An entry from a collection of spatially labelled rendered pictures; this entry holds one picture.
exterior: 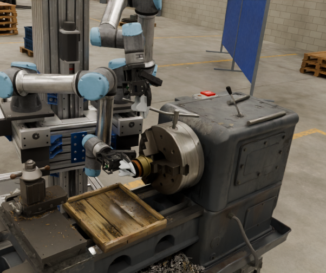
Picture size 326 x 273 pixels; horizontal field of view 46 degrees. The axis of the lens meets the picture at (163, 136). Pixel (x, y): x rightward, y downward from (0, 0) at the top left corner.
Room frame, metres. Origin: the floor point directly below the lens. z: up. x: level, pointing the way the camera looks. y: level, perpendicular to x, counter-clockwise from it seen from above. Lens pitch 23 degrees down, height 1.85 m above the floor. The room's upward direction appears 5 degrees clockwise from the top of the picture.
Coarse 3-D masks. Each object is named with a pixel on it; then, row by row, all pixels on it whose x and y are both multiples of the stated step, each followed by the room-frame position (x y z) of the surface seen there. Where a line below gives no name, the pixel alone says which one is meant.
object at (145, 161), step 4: (140, 156) 1.48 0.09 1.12; (144, 156) 1.46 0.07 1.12; (132, 160) 1.44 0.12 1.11; (136, 160) 1.44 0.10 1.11; (140, 160) 1.44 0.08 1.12; (144, 160) 1.44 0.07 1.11; (148, 160) 1.46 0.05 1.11; (152, 160) 1.47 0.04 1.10; (136, 164) 1.42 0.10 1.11; (140, 164) 1.43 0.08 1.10; (144, 164) 1.43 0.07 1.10; (148, 164) 1.44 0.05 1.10; (136, 168) 1.40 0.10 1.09; (140, 168) 1.41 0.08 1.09; (144, 168) 1.42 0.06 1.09; (148, 168) 1.43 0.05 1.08; (136, 172) 1.40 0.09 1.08; (140, 172) 1.41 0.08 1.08; (144, 172) 1.42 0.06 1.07; (148, 172) 1.44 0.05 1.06; (132, 176) 1.43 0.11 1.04; (136, 176) 1.41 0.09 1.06; (140, 176) 1.43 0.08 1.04
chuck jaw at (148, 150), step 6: (144, 132) 1.55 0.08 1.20; (150, 132) 1.56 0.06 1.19; (144, 138) 1.55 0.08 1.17; (150, 138) 1.55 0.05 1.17; (144, 144) 1.52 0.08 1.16; (150, 144) 1.53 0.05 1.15; (156, 144) 1.54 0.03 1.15; (144, 150) 1.49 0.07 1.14; (150, 150) 1.51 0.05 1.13; (156, 150) 1.53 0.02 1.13
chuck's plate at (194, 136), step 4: (180, 124) 1.59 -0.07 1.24; (184, 124) 1.59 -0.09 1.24; (188, 128) 1.56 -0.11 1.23; (188, 132) 1.54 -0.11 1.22; (192, 132) 1.55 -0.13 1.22; (192, 136) 1.52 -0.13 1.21; (196, 136) 1.53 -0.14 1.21; (196, 140) 1.52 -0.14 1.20; (196, 144) 1.50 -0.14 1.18; (200, 144) 1.52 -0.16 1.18; (200, 148) 1.50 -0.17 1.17; (200, 152) 1.49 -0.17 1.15; (200, 156) 1.48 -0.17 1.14; (200, 160) 1.48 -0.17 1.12; (200, 164) 1.48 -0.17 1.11; (200, 168) 1.48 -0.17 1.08; (200, 172) 1.48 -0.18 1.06; (200, 176) 1.49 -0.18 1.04; (196, 180) 1.48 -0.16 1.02
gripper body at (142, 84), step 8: (136, 64) 1.44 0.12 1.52; (144, 64) 1.46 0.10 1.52; (128, 72) 1.44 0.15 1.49; (136, 72) 1.45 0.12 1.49; (128, 80) 1.43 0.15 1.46; (136, 80) 1.44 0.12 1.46; (144, 80) 1.44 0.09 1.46; (128, 88) 1.43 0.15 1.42; (136, 88) 1.41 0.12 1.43; (144, 88) 1.43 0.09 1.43
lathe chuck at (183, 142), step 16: (160, 128) 1.54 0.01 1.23; (160, 144) 1.53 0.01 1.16; (176, 144) 1.45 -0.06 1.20; (192, 144) 1.49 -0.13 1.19; (176, 160) 1.45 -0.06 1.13; (192, 160) 1.45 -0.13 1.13; (160, 176) 1.51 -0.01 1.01; (176, 176) 1.44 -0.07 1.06; (192, 176) 1.45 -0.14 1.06; (160, 192) 1.51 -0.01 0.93
